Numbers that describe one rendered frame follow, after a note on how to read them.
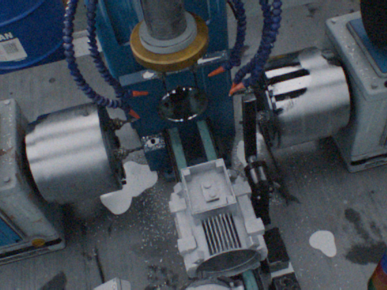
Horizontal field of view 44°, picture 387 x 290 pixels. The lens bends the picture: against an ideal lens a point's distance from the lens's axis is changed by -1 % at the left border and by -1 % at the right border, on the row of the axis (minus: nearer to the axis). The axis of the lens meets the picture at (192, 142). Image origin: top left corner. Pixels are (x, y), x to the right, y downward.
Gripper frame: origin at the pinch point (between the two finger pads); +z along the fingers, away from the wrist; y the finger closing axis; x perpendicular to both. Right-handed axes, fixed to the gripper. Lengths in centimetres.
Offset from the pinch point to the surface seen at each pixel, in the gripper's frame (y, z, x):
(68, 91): 33, 81, -63
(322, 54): -43, 27, -44
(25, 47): 65, 154, -111
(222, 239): -5.8, 11.7, -5.6
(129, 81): 8, 33, -49
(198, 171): -4.5, 19.3, -21.3
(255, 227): -13.9, 15.6, -6.1
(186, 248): 2.2, 15.3, -5.3
